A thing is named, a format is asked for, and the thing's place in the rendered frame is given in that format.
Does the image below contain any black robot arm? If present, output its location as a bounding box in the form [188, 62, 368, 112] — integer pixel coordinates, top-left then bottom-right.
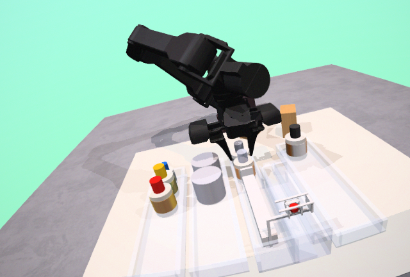
[126, 24, 270, 139]

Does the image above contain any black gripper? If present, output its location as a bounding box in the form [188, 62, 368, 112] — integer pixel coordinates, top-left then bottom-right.
[189, 93, 282, 161]

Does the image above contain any brown jar with red lid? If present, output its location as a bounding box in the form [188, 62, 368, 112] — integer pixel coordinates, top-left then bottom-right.
[147, 176, 178, 217]

